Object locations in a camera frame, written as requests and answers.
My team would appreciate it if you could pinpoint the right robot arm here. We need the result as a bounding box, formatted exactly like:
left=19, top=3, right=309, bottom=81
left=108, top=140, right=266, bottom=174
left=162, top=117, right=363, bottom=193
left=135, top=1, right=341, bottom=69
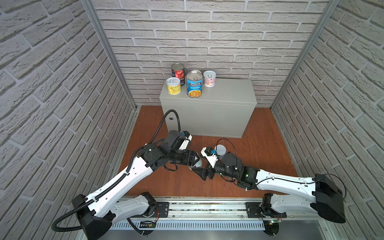
left=188, top=148, right=346, bottom=224

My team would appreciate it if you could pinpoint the red tomato can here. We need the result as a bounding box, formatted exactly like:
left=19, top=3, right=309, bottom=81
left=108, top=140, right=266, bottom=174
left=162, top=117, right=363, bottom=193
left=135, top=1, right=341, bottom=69
left=171, top=63, right=186, bottom=86

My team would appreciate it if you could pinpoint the black corrugated cable hose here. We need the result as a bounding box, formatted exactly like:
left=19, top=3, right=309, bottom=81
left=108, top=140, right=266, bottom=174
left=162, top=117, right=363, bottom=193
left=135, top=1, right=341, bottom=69
left=50, top=109, right=182, bottom=236

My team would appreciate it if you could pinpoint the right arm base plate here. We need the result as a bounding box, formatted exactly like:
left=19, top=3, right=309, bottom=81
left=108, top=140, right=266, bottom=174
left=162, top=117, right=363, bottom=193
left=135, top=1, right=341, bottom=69
left=245, top=201, right=287, bottom=219

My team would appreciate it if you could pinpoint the right aluminium corner post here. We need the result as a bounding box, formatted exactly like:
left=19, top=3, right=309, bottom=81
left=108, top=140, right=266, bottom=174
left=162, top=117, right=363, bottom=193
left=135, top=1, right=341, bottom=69
left=270, top=0, right=340, bottom=111

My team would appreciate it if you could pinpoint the yellow labelled can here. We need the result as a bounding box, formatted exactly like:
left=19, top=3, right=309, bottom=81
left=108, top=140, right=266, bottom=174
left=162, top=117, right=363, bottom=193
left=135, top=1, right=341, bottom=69
left=166, top=77, right=181, bottom=95

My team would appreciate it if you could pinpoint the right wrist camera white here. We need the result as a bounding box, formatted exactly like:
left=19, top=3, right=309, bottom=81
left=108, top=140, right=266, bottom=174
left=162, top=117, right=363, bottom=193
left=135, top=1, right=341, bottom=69
left=201, top=147, right=219, bottom=168

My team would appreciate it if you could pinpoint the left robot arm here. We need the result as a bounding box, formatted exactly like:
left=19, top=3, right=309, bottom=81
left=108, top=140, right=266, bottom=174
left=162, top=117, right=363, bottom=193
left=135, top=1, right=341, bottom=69
left=72, top=130, right=200, bottom=240

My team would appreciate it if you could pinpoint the aluminium corner post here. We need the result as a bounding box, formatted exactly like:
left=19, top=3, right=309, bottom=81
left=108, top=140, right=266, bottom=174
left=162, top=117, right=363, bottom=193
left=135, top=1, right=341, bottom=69
left=82, top=0, right=138, bottom=111
left=270, top=0, right=340, bottom=111

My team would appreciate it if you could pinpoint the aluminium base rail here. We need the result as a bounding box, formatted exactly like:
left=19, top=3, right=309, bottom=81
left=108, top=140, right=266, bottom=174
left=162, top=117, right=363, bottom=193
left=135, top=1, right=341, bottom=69
left=110, top=197, right=325, bottom=232

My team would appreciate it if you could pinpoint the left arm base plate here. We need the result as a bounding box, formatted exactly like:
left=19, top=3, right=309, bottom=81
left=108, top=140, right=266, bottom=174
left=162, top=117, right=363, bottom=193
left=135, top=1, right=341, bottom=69
left=133, top=202, right=170, bottom=218

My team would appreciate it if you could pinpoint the left aluminium corner post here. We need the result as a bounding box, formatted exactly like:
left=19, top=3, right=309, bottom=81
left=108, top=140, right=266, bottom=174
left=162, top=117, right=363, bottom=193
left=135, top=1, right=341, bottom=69
left=82, top=0, right=138, bottom=111

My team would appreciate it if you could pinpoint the grey metal cabinet box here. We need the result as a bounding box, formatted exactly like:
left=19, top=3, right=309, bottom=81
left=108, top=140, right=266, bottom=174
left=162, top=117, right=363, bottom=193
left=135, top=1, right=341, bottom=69
left=160, top=79, right=257, bottom=138

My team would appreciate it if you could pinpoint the blue soup can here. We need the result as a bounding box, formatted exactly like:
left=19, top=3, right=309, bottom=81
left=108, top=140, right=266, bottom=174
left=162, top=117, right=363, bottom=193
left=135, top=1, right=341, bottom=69
left=186, top=72, right=203, bottom=98

